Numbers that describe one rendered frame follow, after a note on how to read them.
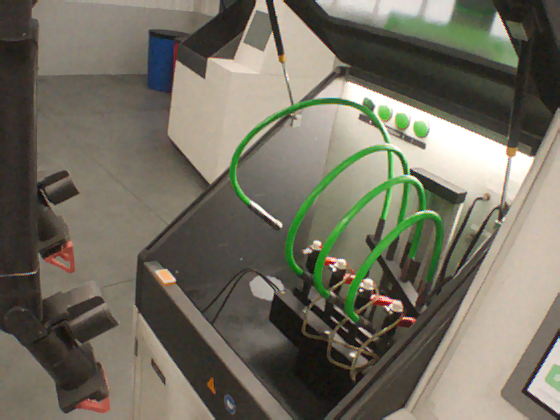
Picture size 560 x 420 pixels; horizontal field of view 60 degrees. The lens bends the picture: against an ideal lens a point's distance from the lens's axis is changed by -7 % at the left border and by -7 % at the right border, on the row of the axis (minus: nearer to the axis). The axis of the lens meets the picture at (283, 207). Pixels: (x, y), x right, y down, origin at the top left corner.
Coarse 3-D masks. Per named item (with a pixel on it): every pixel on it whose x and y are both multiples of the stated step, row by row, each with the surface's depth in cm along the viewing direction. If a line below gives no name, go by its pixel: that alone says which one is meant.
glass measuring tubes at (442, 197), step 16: (416, 176) 118; (432, 176) 116; (416, 192) 120; (432, 192) 115; (448, 192) 111; (464, 192) 111; (416, 208) 123; (432, 208) 116; (448, 208) 113; (432, 224) 117; (448, 224) 116; (400, 240) 125; (432, 240) 120; (448, 240) 116; (400, 256) 128; (416, 256) 121; (416, 272) 123; (384, 288) 131; (416, 288) 125; (432, 288) 122
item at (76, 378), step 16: (80, 352) 69; (48, 368) 66; (64, 368) 66; (80, 368) 68; (96, 368) 71; (64, 384) 68; (80, 384) 69; (96, 384) 68; (64, 400) 67; (80, 400) 67
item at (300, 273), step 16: (384, 144) 98; (352, 160) 94; (400, 160) 103; (336, 176) 93; (320, 192) 92; (304, 208) 92; (400, 208) 111; (288, 240) 93; (288, 256) 95; (304, 272) 99
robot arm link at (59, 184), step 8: (56, 168) 99; (64, 168) 99; (40, 176) 98; (48, 176) 97; (56, 176) 98; (64, 176) 99; (72, 176) 103; (40, 184) 97; (48, 184) 98; (56, 184) 98; (64, 184) 99; (72, 184) 99; (48, 192) 98; (56, 192) 99; (64, 192) 99; (72, 192) 100; (56, 200) 99; (64, 200) 101
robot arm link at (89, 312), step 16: (80, 288) 66; (96, 288) 66; (48, 304) 65; (64, 304) 64; (80, 304) 64; (96, 304) 65; (112, 304) 71; (16, 320) 59; (32, 320) 60; (48, 320) 62; (80, 320) 65; (96, 320) 65; (112, 320) 66; (16, 336) 60; (32, 336) 61; (80, 336) 65; (96, 336) 67
